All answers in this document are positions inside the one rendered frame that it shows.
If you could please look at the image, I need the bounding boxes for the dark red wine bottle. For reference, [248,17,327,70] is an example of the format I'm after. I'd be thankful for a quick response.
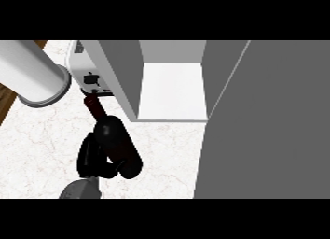
[81,93,144,180]

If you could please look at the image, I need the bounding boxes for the white appliance with black marks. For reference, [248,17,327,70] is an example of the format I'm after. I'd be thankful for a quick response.
[65,40,115,97]

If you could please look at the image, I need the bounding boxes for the large white cylinder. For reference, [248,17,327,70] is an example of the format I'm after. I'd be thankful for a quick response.
[0,40,72,109]

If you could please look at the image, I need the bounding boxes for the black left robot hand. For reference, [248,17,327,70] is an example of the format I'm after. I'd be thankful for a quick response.
[75,132,127,180]

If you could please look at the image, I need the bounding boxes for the dark grey cabinet door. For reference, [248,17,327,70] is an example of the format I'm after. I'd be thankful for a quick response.
[193,40,330,200]

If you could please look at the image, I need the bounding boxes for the grey open cabinet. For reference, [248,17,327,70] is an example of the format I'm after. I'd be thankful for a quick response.
[79,40,252,123]

